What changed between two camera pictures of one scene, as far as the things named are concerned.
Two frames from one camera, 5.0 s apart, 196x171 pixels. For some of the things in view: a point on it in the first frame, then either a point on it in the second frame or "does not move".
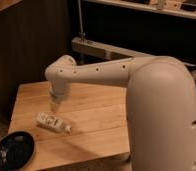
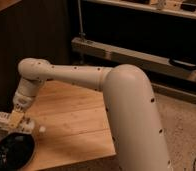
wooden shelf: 186,9 does not move
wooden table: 97,115 does not move
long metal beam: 110,53 does not move
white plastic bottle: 52,122 -> 11,119
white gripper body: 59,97 -> 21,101
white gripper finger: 54,107 -> 15,118
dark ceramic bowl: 14,151 does not move
